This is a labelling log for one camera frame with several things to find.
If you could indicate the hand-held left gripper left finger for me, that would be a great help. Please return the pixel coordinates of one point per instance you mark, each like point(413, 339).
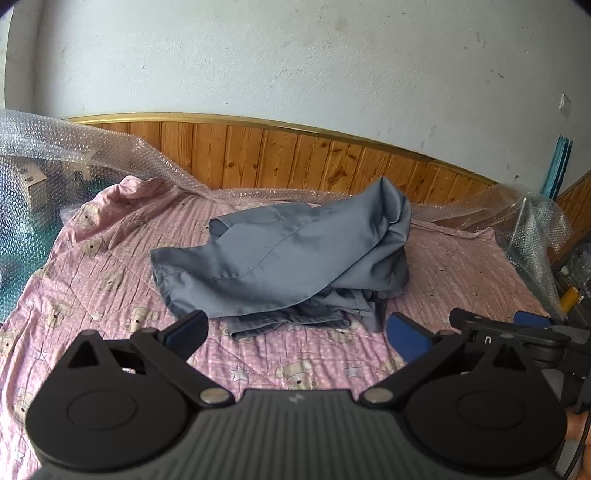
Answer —
point(190, 330)

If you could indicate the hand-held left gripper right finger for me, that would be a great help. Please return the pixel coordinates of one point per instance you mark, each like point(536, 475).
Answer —
point(408, 338)

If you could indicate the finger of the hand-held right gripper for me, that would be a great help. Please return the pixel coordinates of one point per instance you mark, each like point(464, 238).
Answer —
point(545, 339)
point(531, 319)

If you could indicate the grey pants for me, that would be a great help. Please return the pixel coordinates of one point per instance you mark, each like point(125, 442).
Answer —
point(277, 258)

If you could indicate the person's right hand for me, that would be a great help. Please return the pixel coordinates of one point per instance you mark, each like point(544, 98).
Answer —
point(583, 427)

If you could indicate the yellow cylinder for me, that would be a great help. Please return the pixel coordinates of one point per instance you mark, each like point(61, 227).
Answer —
point(569, 298)

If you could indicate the clear plastic bags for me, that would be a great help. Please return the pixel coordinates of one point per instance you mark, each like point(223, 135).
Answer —
point(579, 267)

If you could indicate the pink bear print blanket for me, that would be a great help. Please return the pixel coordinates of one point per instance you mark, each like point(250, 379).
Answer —
point(115, 258)

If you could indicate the teal boards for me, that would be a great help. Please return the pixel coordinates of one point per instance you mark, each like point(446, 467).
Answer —
point(559, 166)

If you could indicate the teal mattress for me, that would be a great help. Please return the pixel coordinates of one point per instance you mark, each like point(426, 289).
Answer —
point(23, 263)

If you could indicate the clear bubble wrap sheet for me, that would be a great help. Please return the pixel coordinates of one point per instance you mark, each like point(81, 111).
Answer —
point(115, 147)

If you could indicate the small cardboard box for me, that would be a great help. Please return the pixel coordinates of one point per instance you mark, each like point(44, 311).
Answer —
point(33, 185)

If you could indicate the white wall socket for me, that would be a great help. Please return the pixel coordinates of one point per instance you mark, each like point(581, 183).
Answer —
point(565, 105)

